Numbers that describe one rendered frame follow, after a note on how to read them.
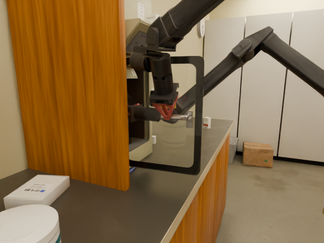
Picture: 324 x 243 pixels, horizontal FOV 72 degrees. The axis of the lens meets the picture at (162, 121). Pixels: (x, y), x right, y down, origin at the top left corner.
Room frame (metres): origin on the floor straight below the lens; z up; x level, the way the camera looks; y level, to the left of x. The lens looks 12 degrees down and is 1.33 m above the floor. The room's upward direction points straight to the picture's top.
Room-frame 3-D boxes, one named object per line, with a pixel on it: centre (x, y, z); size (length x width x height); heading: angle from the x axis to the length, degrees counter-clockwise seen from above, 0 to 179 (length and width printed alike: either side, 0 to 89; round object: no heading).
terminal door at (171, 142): (0.77, 0.01, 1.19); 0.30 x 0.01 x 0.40; 71
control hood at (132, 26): (0.94, 0.06, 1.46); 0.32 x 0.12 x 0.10; 157
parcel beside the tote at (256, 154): (3.26, -1.46, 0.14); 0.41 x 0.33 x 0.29; 73
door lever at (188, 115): (0.71, -0.05, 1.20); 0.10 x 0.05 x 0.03; 71
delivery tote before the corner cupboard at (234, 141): (3.47, -0.90, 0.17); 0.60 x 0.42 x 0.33; 65
